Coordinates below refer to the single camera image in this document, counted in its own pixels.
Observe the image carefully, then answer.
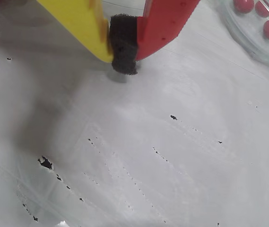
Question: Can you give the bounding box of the glass bowl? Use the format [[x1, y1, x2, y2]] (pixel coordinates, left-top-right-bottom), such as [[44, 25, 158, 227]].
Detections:
[[213, 0, 269, 70]]

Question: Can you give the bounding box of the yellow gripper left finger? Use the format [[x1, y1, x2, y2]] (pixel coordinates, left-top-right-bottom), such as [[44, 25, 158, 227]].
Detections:
[[36, 0, 114, 63]]

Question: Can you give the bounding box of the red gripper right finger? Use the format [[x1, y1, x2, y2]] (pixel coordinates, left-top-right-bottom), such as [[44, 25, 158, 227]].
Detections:
[[109, 0, 200, 76]]

